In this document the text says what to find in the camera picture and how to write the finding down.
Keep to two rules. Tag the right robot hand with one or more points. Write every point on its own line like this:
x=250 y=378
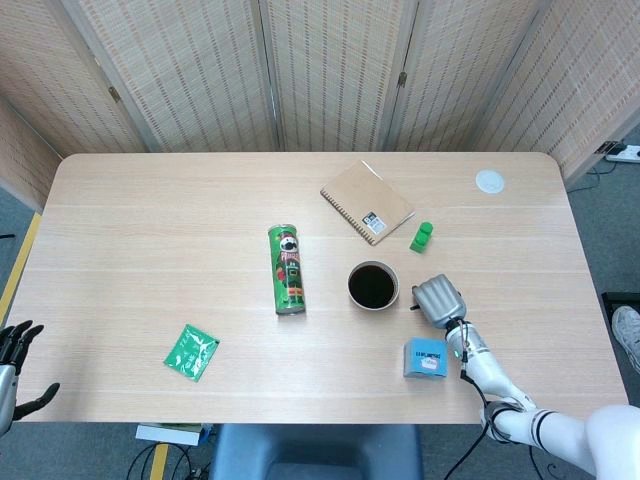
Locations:
x=440 y=300

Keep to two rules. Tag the white ceramic bowl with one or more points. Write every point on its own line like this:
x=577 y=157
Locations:
x=373 y=308

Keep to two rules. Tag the white sneaker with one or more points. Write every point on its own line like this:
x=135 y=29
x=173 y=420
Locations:
x=627 y=335

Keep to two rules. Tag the blue cardboard box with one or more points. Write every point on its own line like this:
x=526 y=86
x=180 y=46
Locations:
x=425 y=357

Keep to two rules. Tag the black flat floor frame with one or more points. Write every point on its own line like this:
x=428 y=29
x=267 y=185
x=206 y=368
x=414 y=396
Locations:
x=620 y=298

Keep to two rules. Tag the green Pringles can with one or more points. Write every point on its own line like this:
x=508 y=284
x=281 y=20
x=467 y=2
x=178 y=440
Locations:
x=287 y=270

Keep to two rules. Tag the dark coffee liquid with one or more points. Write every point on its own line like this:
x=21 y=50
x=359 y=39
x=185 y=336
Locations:
x=372 y=285

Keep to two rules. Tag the green tea sachet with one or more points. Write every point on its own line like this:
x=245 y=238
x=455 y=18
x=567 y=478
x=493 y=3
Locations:
x=190 y=352

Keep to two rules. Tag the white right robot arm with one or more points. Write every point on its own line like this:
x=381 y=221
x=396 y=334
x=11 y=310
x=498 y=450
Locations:
x=500 y=380

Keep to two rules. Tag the brass screen hinge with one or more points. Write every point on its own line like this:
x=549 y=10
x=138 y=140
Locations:
x=402 y=80
x=114 y=94

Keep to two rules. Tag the white power strip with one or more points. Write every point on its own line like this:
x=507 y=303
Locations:
x=629 y=154

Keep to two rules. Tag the green toy building block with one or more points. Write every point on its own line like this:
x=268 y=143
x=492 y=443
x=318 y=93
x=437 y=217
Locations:
x=420 y=240

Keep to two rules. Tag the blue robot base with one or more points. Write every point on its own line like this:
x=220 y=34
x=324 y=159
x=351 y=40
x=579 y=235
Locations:
x=320 y=450

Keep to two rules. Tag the woven folding screen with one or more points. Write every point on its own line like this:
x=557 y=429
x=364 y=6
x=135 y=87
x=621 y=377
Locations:
x=200 y=75

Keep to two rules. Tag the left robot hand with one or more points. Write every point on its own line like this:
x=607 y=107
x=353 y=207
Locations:
x=6 y=390

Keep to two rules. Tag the brown spiral notebook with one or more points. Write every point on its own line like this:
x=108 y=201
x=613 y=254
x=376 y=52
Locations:
x=367 y=200

